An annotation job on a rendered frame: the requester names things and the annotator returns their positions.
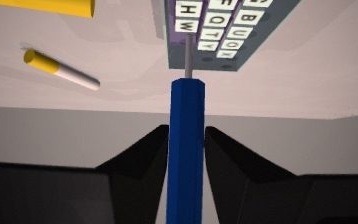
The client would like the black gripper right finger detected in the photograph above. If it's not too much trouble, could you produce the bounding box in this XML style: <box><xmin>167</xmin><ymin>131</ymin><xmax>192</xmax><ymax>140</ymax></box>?
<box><xmin>204</xmin><ymin>126</ymin><xmax>358</xmax><ymax>224</ymax></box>

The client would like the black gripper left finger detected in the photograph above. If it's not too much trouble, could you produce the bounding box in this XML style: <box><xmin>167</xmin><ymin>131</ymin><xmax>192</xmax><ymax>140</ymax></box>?
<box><xmin>0</xmin><ymin>124</ymin><xmax>169</xmax><ymax>224</ymax></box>

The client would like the blue stylus with white tip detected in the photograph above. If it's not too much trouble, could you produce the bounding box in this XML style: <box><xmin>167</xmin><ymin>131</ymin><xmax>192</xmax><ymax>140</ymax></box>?
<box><xmin>166</xmin><ymin>33</ymin><xmax>205</xmax><ymax>224</ymax></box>

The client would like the keyboard with white letter keys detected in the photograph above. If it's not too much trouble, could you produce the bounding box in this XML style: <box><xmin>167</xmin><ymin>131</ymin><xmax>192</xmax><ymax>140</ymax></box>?
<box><xmin>160</xmin><ymin>0</ymin><xmax>306</xmax><ymax>72</ymax></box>

